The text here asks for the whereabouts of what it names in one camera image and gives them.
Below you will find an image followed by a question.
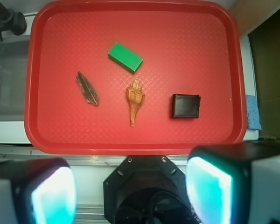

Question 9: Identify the green rectangular block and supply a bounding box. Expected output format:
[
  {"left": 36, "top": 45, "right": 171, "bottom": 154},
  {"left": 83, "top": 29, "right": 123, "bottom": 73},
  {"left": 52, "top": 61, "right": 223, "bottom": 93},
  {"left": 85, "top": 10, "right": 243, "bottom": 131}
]
[{"left": 108, "top": 42, "right": 143, "bottom": 74}]

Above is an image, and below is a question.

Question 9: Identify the stainless steel sink basin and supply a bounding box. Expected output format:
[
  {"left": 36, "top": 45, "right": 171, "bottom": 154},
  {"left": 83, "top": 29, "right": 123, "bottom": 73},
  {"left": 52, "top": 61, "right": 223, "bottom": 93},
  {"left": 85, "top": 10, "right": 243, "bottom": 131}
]
[{"left": 0, "top": 40, "right": 29, "bottom": 122}]

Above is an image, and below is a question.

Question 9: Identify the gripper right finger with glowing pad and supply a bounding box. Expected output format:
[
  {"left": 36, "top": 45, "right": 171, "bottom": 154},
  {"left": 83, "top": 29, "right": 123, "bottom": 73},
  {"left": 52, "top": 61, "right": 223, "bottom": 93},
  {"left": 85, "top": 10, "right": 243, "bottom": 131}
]
[{"left": 185, "top": 142, "right": 280, "bottom": 224}]

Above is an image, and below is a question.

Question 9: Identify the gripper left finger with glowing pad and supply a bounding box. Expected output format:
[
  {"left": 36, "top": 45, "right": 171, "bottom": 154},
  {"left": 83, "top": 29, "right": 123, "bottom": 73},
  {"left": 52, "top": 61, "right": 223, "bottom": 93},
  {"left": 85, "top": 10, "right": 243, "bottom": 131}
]
[{"left": 0, "top": 158, "right": 77, "bottom": 224}]

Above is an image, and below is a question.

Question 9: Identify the dark brown leather wallet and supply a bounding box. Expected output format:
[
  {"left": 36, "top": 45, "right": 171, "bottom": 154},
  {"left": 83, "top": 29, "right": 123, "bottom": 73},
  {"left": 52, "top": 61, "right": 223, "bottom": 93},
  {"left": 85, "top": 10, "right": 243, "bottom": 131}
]
[{"left": 170, "top": 94, "right": 201, "bottom": 119}]

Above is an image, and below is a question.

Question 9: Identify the brown wood chip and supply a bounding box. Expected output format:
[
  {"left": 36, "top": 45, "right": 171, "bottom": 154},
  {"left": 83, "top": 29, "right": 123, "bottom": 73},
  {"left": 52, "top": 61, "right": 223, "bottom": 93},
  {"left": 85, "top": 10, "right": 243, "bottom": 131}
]
[{"left": 75, "top": 71, "right": 99, "bottom": 106}]

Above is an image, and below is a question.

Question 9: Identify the blue sponge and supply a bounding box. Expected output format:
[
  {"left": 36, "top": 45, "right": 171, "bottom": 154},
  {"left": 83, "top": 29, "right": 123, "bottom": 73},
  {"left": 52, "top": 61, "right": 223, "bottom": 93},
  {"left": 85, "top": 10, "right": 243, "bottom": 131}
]
[{"left": 245, "top": 95, "right": 262, "bottom": 131}]

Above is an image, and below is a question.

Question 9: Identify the red plastic tray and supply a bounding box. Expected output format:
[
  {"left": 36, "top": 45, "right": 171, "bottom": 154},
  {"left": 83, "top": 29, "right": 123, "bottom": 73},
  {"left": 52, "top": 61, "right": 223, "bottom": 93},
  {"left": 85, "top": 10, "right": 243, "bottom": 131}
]
[{"left": 24, "top": 0, "right": 247, "bottom": 155}]

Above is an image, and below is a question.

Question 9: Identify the orange spiral seashell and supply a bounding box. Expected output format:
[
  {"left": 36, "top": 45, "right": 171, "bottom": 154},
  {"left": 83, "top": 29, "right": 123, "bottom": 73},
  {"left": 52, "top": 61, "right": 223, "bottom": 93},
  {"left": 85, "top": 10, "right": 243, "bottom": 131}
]
[{"left": 126, "top": 77, "right": 146, "bottom": 127}]

